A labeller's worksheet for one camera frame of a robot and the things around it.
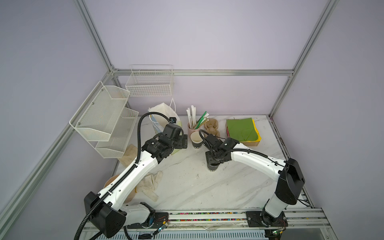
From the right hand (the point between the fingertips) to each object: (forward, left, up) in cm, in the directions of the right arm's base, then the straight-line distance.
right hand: (210, 159), depth 83 cm
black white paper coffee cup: (-3, -1, -2) cm, 4 cm away
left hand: (+4, +19, +13) cm, 24 cm away
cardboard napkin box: (+17, -30, -9) cm, 36 cm away
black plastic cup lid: (-5, -1, +8) cm, 10 cm away
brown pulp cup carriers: (+33, -2, -9) cm, 34 cm away
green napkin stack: (+28, -25, -8) cm, 38 cm away
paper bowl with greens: (-16, +45, -13) cm, 50 cm away
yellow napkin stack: (+20, -35, -7) cm, 41 cm away
